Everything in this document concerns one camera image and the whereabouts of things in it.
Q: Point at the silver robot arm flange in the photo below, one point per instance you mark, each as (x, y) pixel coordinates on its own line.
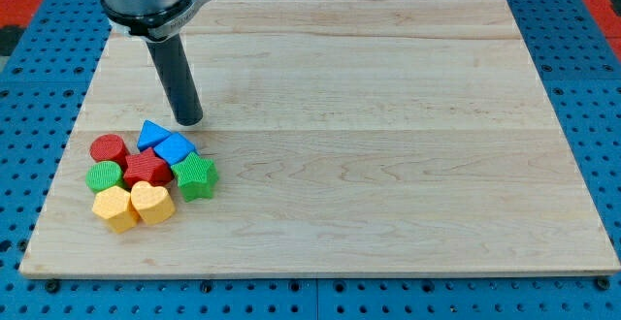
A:
(154, 21)

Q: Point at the light wooden board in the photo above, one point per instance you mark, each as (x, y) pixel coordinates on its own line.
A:
(352, 138)

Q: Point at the green star block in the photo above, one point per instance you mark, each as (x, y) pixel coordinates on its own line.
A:
(196, 177)

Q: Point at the blue cube block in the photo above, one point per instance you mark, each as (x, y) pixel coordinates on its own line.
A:
(174, 149)

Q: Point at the blue triangle block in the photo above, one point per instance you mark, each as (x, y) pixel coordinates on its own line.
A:
(151, 135)

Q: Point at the yellow heart block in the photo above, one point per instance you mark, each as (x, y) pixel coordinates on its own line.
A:
(154, 204)

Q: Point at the red star block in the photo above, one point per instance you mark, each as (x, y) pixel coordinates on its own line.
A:
(147, 166)

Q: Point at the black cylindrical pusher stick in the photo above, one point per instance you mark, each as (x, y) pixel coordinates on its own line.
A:
(173, 70)

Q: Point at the red cylinder block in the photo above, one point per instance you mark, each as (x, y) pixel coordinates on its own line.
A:
(109, 147)

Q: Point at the yellow hexagon block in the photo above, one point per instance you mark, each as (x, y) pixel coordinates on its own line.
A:
(114, 206)

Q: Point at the green cylinder block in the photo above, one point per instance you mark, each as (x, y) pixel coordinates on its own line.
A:
(104, 175)

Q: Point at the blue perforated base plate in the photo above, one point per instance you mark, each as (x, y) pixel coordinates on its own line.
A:
(46, 78)

